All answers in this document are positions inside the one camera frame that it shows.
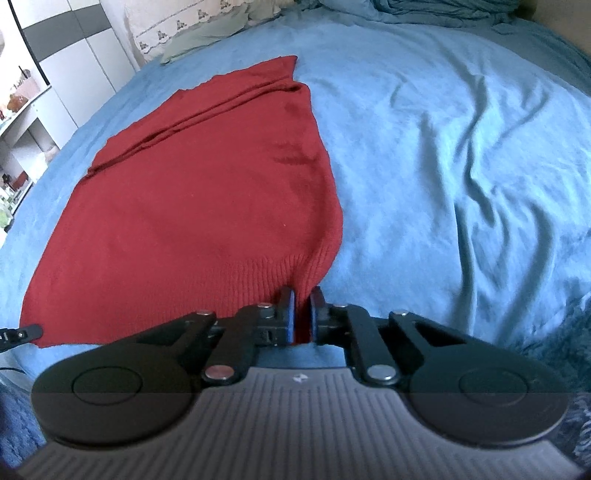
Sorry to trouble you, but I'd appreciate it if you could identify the white shelf unit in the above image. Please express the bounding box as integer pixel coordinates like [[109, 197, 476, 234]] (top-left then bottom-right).
[[1, 70, 59, 233]]

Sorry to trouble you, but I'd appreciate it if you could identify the sage green pillow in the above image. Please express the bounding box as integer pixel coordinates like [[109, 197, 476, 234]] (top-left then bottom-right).
[[160, 1, 287, 65]]

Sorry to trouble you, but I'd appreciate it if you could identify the beige embroidered headboard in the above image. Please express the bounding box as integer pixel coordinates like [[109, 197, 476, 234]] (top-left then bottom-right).
[[100, 1, 296, 68]]

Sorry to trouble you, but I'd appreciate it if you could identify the red knit sweater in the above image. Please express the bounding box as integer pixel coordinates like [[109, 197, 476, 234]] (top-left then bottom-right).
[[20, 55, 342, 347]]

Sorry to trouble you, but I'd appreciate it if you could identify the folded teal duvet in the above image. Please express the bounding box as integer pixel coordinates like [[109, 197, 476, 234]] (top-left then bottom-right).
[[297, 0, 538, 28]]

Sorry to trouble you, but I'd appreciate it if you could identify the blue bed sheet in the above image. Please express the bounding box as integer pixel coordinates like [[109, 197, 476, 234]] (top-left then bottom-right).
[[0, 8, 591, 384]]

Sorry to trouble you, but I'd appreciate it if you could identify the white and grey wardrobe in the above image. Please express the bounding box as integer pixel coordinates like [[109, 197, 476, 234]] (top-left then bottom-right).
[[1, 1, 137, 127]]

